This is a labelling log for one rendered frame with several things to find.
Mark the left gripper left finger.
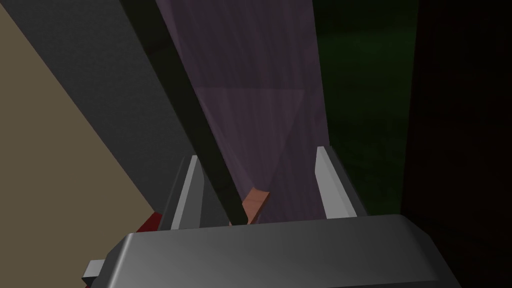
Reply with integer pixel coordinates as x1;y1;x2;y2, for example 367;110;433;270
157;154;206;232

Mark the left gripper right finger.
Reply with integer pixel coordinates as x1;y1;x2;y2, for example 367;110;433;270
314;145;369;221

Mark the red flat piece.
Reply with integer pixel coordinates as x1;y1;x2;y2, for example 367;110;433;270
135;211;163;234

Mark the orange wooden block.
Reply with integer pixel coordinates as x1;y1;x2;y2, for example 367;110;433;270
229;186;271;226

